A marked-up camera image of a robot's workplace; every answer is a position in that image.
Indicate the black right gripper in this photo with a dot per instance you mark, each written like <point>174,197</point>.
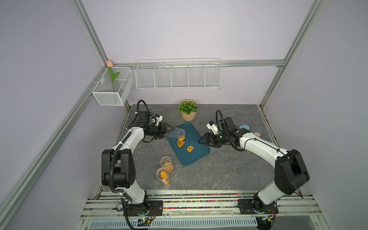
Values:
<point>206,135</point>

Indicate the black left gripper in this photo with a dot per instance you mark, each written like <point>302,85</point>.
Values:
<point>162,131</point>

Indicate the clear cookie jar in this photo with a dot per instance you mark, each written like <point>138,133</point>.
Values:
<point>176,134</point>
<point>166,162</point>
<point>163,175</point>

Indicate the clear cookie jar back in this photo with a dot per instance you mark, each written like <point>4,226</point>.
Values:
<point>166,162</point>

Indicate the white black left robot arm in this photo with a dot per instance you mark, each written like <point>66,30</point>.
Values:
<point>118,171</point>

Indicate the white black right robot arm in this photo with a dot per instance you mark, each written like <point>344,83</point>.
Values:
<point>290,171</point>

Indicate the clear cookie jar front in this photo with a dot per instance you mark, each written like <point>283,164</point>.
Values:
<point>163,175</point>

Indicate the orange heart shaped cookie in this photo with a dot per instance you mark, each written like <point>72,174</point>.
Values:
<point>180,143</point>

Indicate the teal plastic tray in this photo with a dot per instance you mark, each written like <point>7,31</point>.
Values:
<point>191,139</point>

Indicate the green plant in pot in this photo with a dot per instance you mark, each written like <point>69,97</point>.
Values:
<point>188,110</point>

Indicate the light blue garden trowel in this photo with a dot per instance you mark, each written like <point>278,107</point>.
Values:
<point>245,127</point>

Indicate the pink artificial tulip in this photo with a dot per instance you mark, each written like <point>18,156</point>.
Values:
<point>113,75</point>

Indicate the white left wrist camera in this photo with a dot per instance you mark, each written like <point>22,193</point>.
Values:
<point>156,119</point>

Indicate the white wire wall shelf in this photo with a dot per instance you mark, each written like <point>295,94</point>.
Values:
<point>178,74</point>

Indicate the white mesh wall basket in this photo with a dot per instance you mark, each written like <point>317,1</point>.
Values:
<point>103,91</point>

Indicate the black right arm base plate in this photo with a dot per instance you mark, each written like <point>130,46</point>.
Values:
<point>250,206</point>

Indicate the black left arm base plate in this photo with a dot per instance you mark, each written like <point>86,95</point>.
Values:
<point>150,208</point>

